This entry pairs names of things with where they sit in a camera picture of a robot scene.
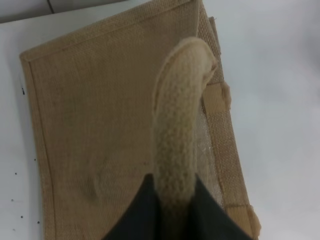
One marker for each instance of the brown linen tote bag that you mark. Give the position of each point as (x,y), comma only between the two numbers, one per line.
(90,95)

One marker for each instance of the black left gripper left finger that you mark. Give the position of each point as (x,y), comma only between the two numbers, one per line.
(143,219)

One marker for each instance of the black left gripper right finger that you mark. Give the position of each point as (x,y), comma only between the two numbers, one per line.
(207,220)

